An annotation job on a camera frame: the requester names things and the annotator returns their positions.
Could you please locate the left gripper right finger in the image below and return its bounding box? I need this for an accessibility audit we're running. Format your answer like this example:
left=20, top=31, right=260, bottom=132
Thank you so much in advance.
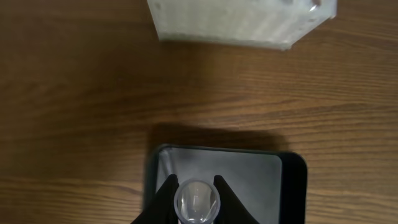
left=213, top=175, right=261, bottom=224

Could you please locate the black tray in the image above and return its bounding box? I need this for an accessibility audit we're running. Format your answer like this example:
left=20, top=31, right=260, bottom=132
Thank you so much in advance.
left=142, top=143, right=309, bottom=224

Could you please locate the white test tube rack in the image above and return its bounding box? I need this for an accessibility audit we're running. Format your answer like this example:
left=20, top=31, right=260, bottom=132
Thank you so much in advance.
left=146, top=0, right=338, bottom=52

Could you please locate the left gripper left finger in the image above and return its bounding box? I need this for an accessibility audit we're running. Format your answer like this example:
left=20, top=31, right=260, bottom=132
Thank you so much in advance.
left=130, top=174, right=180, bottom=224

